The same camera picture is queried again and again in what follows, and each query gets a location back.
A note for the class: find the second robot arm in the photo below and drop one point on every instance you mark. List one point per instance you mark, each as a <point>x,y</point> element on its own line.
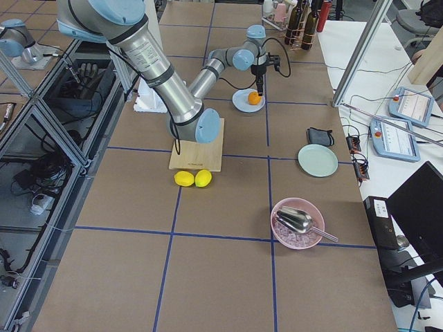
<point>17,41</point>

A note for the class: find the dark wine bottle middle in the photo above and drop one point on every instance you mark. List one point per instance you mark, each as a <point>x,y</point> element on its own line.
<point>294,21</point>

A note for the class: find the far teach pendant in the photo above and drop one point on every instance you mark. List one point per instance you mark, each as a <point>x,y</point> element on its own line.
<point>411,105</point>

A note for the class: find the pink bowl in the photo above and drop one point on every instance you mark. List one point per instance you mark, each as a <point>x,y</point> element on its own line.
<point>294,240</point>

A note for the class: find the light blue plate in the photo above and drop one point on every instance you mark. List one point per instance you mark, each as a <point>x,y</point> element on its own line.
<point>240,101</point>

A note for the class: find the metal scoop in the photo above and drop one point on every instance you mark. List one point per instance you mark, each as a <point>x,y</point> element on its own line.
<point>300,222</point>

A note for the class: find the red cylinder bottle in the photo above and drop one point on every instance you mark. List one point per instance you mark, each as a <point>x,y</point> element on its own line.
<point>323,14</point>

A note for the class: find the black folded cloth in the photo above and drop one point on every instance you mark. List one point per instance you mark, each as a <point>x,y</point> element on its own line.
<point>320,137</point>

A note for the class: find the copper wire bottle rack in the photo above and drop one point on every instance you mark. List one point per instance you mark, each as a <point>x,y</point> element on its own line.
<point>300,30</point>

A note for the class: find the dark wine bottle front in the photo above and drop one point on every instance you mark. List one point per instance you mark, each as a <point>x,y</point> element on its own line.
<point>310,26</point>

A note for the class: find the right yellow lemon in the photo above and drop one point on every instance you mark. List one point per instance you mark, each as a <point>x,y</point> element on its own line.
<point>184,178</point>

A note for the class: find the wooden cutting board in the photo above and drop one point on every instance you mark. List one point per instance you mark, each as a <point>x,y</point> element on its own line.
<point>196,156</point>

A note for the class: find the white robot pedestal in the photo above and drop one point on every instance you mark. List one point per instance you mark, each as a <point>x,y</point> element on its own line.
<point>147,99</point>

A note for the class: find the black power box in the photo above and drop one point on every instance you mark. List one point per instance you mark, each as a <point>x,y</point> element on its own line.
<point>380,222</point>

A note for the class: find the left yellow lemon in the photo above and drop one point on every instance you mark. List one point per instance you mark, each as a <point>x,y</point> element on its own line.
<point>203,178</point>

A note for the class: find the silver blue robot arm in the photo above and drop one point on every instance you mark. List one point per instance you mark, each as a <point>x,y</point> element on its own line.
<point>124,24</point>

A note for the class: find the yellow lemon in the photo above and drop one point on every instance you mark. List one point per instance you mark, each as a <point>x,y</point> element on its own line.
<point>203,178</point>
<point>184,178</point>

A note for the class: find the mint green plate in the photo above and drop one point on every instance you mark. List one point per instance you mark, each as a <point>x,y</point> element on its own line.
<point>317,160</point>

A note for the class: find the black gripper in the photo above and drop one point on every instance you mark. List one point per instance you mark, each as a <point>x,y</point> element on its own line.
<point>258,70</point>

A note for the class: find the teach pendant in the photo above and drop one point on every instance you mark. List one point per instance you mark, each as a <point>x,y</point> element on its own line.
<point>411,105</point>
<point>390,142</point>

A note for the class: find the near teach pendant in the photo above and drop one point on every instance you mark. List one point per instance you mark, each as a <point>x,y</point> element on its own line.
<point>390,142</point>

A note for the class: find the aluminium frame post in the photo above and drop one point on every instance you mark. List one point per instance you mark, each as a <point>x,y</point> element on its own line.
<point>364,42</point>

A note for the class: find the dark wine bottle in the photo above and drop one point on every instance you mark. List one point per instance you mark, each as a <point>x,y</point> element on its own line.
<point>294,21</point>
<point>310,26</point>

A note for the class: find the pink cup top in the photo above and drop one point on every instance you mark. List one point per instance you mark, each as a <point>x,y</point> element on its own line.
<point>280,13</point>

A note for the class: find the black monitor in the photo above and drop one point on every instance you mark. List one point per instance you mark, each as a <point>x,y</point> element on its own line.
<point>416,207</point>

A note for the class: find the orange fruit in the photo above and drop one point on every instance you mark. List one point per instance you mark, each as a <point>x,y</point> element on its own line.
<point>254,98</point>

